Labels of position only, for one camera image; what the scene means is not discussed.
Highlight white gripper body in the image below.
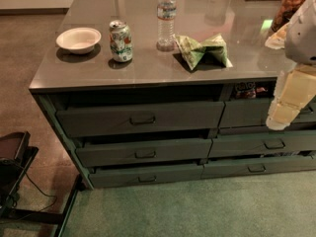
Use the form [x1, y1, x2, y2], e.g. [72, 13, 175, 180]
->
[266, 64, 316, 130]

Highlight grey drawer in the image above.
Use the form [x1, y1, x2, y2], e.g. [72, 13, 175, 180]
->
[219, 98, 316, 128]
[89, 163, 203, 188]
[201, 155, 316, 179]
[56, 101, 224, 137]
[208, 130, 316, 158]
[76, 138, 212, 167]

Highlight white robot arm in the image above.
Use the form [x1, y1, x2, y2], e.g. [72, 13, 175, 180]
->
[266, 0, 316, 130]

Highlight snack bags in drawer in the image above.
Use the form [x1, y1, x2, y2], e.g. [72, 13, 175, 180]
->
[231, 82, 276, 99]

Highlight green chip bag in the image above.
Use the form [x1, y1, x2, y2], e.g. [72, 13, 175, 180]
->
[173, 34, 232, 70]

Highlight large snack jar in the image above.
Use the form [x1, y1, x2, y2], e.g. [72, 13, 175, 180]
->
[271, 0, 305, 32]

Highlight grey counter cabinet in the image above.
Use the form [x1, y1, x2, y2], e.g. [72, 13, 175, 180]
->
[30, 0, 316, 188]

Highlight clear plastic water bottle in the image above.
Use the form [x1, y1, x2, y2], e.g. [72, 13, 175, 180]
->
[157, 0, 177, 51]

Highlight green soda can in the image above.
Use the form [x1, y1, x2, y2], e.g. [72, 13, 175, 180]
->
[110, 20, 133, 62]

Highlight white paper bowl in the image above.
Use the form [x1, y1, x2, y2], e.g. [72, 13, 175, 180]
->
[56, 28, 102, 54]

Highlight black metal stand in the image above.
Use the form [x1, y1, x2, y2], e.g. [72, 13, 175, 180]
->
[0, 131, 84, 237]

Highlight black cable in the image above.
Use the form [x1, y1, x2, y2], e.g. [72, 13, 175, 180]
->
[0, 158, 58, 222]

